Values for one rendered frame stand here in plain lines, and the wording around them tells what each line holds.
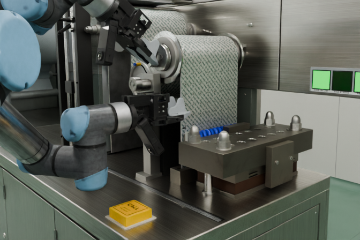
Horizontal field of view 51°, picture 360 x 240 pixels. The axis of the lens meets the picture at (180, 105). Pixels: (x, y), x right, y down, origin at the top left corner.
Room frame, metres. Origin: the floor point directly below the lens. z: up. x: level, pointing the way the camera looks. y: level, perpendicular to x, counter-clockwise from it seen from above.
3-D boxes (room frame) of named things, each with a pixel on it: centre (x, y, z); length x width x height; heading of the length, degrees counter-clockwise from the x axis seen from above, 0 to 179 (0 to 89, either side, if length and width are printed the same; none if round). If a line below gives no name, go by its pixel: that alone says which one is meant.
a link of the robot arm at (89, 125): (0.85, 0.21, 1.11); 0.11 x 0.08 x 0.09; 131
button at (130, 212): (0.80, 0.11, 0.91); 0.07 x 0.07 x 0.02; 41
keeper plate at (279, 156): (0.99, -0.27, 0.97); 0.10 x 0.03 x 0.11; 131
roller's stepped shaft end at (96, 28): (1.21, 0.27, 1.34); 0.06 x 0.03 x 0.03; 131
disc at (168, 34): (1.08, 0.04, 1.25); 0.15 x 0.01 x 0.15; 41
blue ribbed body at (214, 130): (1.09, -0.10, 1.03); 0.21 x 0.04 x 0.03; 131
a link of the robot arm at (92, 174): (0.86, 0.23, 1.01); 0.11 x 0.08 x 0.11; 73
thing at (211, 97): (1.11, -0.09, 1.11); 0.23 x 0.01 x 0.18; 131
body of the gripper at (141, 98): (0.95, 0.09, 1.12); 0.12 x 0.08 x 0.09; 131
